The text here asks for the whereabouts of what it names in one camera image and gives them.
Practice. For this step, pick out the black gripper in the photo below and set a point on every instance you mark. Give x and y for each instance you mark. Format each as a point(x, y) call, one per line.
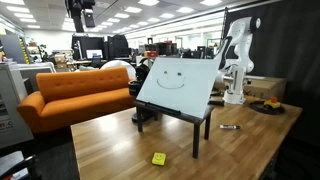
point(80, 3)

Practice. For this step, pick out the yellow smiley eraser sponge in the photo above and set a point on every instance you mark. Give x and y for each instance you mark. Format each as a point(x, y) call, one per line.
point(159, 159)

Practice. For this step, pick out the idle white robot arm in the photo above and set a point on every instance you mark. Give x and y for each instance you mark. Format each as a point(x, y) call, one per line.
point(235, 86)

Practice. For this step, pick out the black board ledge strip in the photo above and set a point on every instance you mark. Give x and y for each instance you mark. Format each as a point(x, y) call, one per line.
point(163, 108)

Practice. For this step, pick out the white drawing board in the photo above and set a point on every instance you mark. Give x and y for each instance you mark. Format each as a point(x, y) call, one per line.
point(180, 95)

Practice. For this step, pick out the black upright panel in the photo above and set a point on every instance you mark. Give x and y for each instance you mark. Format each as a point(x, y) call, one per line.
point(83, 43)

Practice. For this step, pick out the computer monitor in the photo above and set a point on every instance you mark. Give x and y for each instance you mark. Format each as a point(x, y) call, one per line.
point(94, 54)

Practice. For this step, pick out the black equipment case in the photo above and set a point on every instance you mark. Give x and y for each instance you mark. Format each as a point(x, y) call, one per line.
point(118, 46)

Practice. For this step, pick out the stacked small cardboard boxes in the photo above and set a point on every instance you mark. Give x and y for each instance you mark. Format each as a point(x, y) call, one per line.
point(60, 61)

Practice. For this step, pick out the white round dome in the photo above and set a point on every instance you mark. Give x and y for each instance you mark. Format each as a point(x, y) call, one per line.
point(116, 64)

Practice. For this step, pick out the white desk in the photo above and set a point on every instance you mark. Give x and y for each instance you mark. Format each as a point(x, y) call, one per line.
point(36, 68)

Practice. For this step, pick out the small red box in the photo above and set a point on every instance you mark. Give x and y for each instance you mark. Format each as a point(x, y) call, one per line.
point(151, 54)

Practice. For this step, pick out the grey panel yellow striped edge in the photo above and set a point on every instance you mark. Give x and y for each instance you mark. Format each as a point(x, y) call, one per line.
point(13, 48)

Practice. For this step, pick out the orange sofa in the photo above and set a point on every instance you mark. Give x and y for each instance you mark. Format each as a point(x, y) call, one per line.
point(76, 100)

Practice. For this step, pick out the grey machine cabinet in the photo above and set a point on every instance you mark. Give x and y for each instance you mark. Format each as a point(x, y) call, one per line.
point(13, 106)

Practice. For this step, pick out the small black box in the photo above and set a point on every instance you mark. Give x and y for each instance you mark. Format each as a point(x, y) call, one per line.
point(216, 103)

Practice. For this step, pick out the small black stand table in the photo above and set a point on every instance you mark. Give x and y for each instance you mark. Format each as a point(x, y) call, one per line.
point(196, 140)

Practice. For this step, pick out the black whiteboard marker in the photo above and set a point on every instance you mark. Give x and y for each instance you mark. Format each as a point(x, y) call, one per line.
point(229, 127)

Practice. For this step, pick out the large flat cardboard box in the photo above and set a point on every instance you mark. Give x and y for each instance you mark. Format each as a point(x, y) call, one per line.
point(266, 88)

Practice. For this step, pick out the black bowl with fruit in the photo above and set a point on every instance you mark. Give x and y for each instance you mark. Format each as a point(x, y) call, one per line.
point(258, 108)

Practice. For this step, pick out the yellow red emergency stop button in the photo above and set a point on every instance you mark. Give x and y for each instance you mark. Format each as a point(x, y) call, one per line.
point(272, 103)

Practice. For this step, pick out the black backdrop curtain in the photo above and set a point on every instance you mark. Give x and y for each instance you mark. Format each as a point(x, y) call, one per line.
point(293, 50)

